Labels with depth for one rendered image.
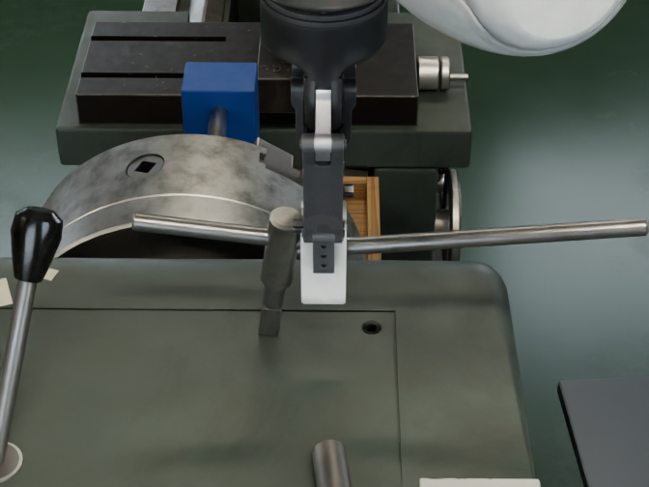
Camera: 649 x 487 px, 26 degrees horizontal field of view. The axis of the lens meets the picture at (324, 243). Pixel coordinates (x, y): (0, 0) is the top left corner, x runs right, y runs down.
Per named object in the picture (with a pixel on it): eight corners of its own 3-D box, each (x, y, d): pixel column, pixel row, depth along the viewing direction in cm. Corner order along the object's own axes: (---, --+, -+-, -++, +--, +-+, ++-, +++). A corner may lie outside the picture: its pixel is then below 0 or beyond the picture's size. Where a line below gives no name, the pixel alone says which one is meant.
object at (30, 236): (63, 292, 88) (53, 233, 85) (11, 292, 88) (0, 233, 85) (72, 251, 91) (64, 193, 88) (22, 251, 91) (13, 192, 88)
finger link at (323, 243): (335, 203, 90) (335, 232, 88) (335, 264, 93) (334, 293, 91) (312, 202, 90) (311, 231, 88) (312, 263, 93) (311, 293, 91)
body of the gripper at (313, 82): (390, 18, 78) (385, 155, 84) (386, -53, 85) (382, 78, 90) (255, 17, 78) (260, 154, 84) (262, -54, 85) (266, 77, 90)
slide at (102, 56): (417, 126, 178) (418, 96, 175) (78, 124, 179) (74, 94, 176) (411, 50, 192) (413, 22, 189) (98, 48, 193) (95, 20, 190)
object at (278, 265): (252, 338, 99) (268, 226, 91) (254, 315, 101) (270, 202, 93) (283, 342, 100) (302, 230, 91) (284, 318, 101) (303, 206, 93)
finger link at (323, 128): (344, 47, 83) (344, 91, 79) (343, 125, 86) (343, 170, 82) (303, 47, 83) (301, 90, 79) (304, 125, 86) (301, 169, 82)
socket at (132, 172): (128, 202, 121) (119, 176, 119) (150, 178, 123) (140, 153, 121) (159, 207, 119) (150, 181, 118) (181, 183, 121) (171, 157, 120)
